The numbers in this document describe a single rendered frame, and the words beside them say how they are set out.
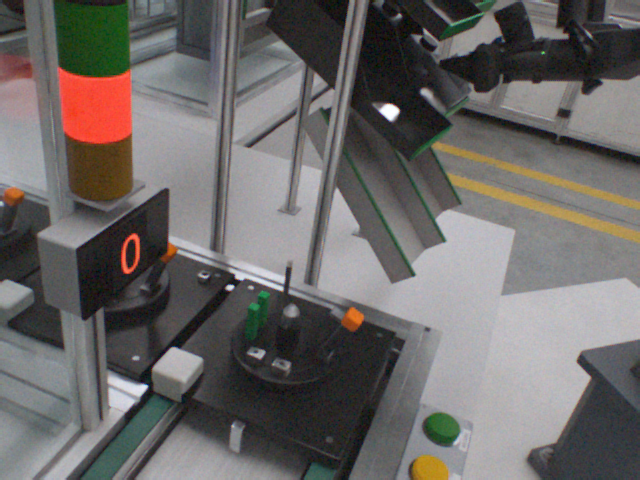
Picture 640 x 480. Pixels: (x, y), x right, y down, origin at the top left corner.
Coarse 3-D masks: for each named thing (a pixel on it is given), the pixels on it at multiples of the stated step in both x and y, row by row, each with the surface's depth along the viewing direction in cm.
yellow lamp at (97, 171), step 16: (80, 144) 46; (96, 144) 46; (112, 144) 46; (128, 144) 48; (80, 160) 46; (96, 160) 46; (112, 160) 47; (128, 160) 48; (80, 176) 47; (96, 176) 47; (112, 176) 48; (128, 176) 49; (80, 192) 48; (96, 192) 48; (112, 192) 48; (128, 192) 50
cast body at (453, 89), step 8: (432, 56) 94; (456, 56) 90; (424, 64) 94; (432, 64) 94; (432, 72) 93; (440, 72) 92; (448, 72) 91; (432, 80) 93; (440, 80) 92; (448, 80) 92; (456, 80) 91; (464, 80) 90; (440, 88) 93; (448, 88) 92; (456, 88) 92; (464, 88) 93; (448, 96) 93; (456, 96) 92; (464, 96) 92; (448, 104) 93
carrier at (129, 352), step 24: (168, 264) 91; (192, 264) 92; (144, 288) 81; (168, 288) 84; (192, 288) 87; (216, 288) 88; (120, 312) 78; (144, 312) 80; (168, 312) 82; (192, 312) 83; (120, 336) 77; (144, 336) 77; (168, 336) 78; (120, 360) 73; (144, 360) 74
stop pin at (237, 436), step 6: (234, 426) 68; (240, 426) 68; (234, 432) 68; (240, 432) 68; (234, 438) 69; (240, 438) 69; (234, 444) 69; (240, 444) 69; (234, 450) 70; (240, 450) 70
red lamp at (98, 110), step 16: (64, 80) 44; (80, 80) 43; (96, 80) 43; (112, 80) 44; (128, 80) 45; (64, 96) 44; (80, 96) 44; (96, 96) 44; (112, 96) 44; (128, 96) 46; (64, 112) 45; (80, 112) 44; (96, 112) 44; (112, 112) 45; (128, 112) 46; (64, 128) 46; (80, 128) 45; (96, 128) 45; (112, 128) 46; (128, 128) 47
